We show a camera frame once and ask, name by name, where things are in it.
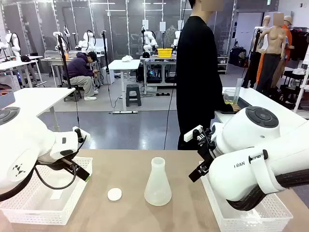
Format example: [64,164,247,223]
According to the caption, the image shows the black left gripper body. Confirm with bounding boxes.
[49,156,77,172]

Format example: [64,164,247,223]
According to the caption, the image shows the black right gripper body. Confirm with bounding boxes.
[196,129,222,168]

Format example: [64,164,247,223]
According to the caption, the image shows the white round stopper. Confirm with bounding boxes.
[107,188,123,201]

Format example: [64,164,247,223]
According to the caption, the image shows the clear plastic beaker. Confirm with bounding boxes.
[223,88,238,105]

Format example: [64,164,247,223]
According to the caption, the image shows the person's right forearm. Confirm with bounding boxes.
[214,103,234,115]

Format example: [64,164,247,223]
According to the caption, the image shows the white paper label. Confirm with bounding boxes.
[50,190,64,201]

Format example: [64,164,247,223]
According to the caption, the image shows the translucent conical flask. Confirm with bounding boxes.
[144,157,172,206]

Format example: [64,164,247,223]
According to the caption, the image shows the white perforated plastic basket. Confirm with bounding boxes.
[0,156,94,226]
[199,160,294,232]

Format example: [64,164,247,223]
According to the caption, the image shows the white table with grey box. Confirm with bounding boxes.
[0,87,76,132]

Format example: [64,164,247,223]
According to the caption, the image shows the person in black sweater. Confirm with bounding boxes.
[175,0,241,151]

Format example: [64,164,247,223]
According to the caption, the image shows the white shoe rack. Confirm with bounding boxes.
[217,56,229,74]

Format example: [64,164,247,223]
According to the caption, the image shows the grey storage box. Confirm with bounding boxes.
[0,89,15,109]

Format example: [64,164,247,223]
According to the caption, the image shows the grey plastic stool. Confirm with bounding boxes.
[125,84,142,107]

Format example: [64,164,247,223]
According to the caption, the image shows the seated person purple hoodie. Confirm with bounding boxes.
[67,51,99,102]

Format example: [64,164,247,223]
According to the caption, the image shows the black suitcase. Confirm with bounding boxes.
[229,47,247,67]

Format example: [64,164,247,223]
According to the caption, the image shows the black tripod stand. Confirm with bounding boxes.
[242,28,263,89]
[56,33,73,89]
[101,30,111,74]

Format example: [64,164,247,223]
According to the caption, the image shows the yellow plastic basket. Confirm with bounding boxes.
[157,48,173,58]

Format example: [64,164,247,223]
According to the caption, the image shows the white standing desk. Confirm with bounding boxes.
[108,59,141,114]

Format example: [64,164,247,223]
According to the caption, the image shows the beige mannequin grey trousers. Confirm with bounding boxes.
[255,12,289,97]

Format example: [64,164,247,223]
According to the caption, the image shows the dark clothes on rack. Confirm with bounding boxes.
[289,26,309,61]

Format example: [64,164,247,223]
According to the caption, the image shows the mannequin with orange clothes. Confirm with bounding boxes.
[282,15,295,61]

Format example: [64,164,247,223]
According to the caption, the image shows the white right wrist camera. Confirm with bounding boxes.
[183,125,204,142]

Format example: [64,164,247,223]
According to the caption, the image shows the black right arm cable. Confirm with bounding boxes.
[225,169,309,211]

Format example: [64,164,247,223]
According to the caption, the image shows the workbench with metal frame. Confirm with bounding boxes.
[140,56,177,95]

